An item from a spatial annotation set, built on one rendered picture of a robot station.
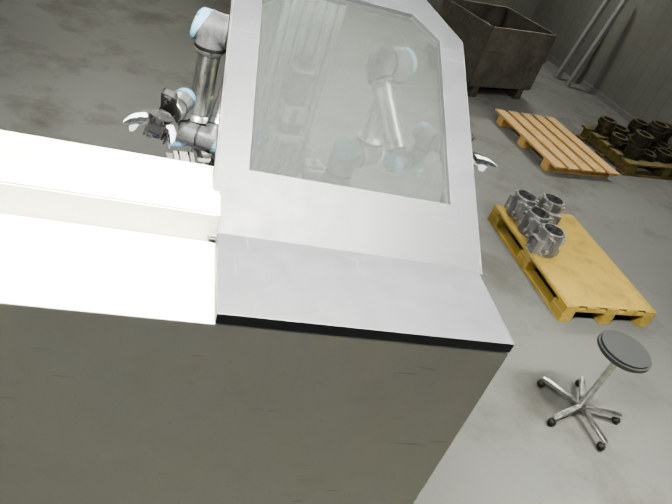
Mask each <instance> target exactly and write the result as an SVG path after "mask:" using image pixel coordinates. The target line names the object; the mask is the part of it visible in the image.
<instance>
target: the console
mask: <svg viewBox="0 0 672 504"><path fill-rule="evenodd" d="M213 169H214V166H208V165H203V164H197V163H191V162H185V161H179V160H173V159H168V158H162V157H156V156H150V155H144V154H138V153H133V152H127V151H121V150H115V149H109V148H103V147H97V146H92V145H86V144H80V143H74V142H68V141H62V140H57V139H51V138H45V137H39V136H33V135H27V134H22V133H16V132H10V131H4V130H0V213H2V214H9V215H16V216H24V217H31V218H38V219H46V220H53V221H60V222H67V223H75V224H82V225H89V226H97V227H104V228H111V229H119V230H126V231H133V232H141V233H148V234H155V235H163V236H170V237H177V238H185V239H192V240H199V241H207V242H213V241H208V240H209V238H207V237H208V235H210V233H212V234H215V232H217V229H218V225H219V220H220V195H219V192H217V191H214V189H213Z"/></svg>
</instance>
